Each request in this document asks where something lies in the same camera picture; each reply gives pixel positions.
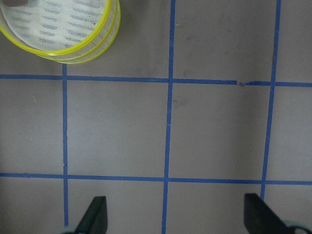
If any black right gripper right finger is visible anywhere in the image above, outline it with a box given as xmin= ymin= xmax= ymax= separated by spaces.
xmin=243 ymin=193 xmax=292 ymax=234

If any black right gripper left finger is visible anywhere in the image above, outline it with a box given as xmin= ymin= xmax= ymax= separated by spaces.
xmin=75 ymin=196 xmax=108 ymax=234

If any yellow bamboo steamer basket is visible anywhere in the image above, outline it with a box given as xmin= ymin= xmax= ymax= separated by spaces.
xmin=0 ymin=0 xmax=120 ymax=60

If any yellow steamer with paper liner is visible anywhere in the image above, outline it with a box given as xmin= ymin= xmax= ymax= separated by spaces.
xmin=41 ymin=0 xmax=121 ymax=65

